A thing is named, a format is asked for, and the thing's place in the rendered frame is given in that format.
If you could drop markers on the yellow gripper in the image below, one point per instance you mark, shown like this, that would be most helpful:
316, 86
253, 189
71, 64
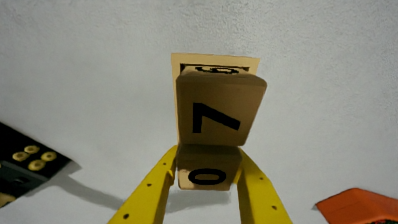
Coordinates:
258, 200

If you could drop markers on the brown cube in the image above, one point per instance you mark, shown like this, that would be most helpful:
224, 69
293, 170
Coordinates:
207, 167
217, 105

